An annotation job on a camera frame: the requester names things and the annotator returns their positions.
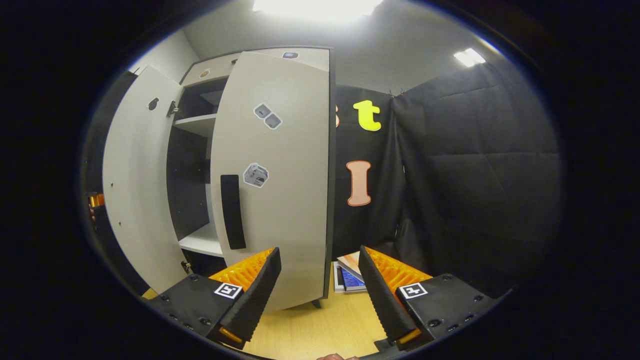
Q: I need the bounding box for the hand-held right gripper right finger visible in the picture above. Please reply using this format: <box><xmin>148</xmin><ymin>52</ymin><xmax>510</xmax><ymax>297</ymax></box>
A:
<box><xmin>358</xmin><ymin>245</ymin><xmax>501</xmax><ymax>352</ymax></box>

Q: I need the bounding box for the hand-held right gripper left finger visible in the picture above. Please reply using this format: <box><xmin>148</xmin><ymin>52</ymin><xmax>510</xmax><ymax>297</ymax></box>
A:
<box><xmin>150</xmin><ymin>246</ymin><xmax>282</xmax><ymax>350</ymax></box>

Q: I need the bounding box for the grey cabinet door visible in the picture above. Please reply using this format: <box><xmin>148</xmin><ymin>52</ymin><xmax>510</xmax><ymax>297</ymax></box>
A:
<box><xmin>102</xmin><ymin>65</ymin><xmax>188</xmax><ymax>296</ymax></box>
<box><xmin>210</xmin><ymin>51</ymin><xmax>335</xmax><ymax>313</ymax></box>

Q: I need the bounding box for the grey shoe cabinet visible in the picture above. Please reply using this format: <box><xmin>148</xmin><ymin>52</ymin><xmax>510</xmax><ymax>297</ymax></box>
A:
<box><xmin>166</xmin><ymin>46</ymin><xmax>337</xmax><ymax>308</ymax></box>

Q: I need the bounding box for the blue cover book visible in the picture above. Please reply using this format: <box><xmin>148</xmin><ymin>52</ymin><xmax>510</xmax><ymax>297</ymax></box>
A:
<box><xmin>340</xmin><ymin>267</ymin><xmax>367</xmax><ymax>292</ymax></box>

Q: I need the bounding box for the white paperback book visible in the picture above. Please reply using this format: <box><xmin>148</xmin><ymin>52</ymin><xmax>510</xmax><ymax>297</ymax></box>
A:
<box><xmin>337</xmin><ymin>251</ymin><xmax>365</xmax><ymax>283</ymax></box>

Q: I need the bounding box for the black backdrop cloth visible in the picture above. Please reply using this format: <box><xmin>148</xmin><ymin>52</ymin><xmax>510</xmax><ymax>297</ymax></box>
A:
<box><xmin>332</xmin><ymin>85</ymin><xmax>406</xmax><ymax>261</ymax></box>

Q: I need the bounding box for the small ceiling light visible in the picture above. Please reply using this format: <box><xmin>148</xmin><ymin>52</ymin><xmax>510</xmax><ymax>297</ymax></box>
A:
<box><xmin>453</xmin><ymin>47</ymin><xmax>487</xmax><ymax>68</ymax></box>

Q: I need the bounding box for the large ceiling light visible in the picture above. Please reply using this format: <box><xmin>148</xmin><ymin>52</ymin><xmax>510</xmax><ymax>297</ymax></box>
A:
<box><xmin>252</xmin><ymin>0</ymin><xmax>383</xmax><ymax>21</ymax></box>

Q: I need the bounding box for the black door handle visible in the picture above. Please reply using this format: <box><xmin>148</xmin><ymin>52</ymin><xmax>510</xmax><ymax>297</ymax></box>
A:
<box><xmin>220</xmin><ymin>174</ymin><xmax>247</xmax><ymax>250</ymax></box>

